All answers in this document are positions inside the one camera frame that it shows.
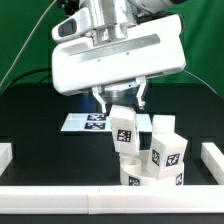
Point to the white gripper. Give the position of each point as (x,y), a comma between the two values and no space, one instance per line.
(151,48)

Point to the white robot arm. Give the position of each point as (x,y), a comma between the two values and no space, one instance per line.
(113,18)

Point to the white front fence bar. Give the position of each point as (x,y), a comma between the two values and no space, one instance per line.
(111,199)

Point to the white marker base plate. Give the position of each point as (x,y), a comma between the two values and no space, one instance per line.
(97,122)

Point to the white right fence bar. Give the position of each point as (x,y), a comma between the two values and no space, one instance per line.
(213,158)

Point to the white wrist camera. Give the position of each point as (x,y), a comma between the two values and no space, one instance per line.
(75,26)

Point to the white fence bar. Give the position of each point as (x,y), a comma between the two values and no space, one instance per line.
(111,199)
(213,158)
(5,156)

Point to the white left fence bar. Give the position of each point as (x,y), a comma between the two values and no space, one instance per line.
(5,156)

